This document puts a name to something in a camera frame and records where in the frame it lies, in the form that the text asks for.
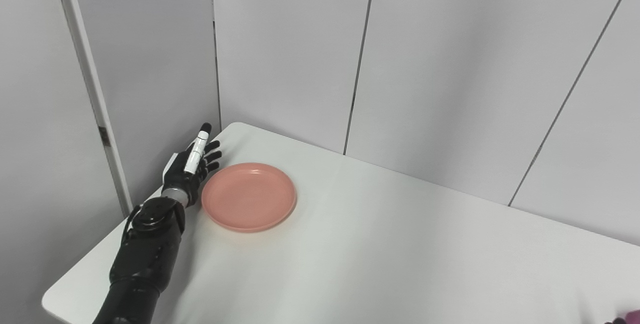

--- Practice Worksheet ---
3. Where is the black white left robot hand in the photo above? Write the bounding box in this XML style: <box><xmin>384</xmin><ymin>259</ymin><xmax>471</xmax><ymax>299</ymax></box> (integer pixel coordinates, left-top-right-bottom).
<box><xmin>161</xmin><ymin>123</ymin><xmax>222</xmax><ymax>207</ymax></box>

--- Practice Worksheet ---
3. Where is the pink round plate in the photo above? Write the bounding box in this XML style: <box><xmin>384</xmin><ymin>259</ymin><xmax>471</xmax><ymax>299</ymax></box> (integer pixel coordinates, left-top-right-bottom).
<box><xmin>201</xmin><ymin>162</ymin><xmax>298</xmax><ymax>233</ymax></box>

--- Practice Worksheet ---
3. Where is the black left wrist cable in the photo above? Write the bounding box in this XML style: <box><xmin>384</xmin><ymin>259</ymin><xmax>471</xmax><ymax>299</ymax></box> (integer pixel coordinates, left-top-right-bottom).
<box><xmin>121</xmin><ymin>205</ymin><xmax>146</xmax><ymax>244</ymax></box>

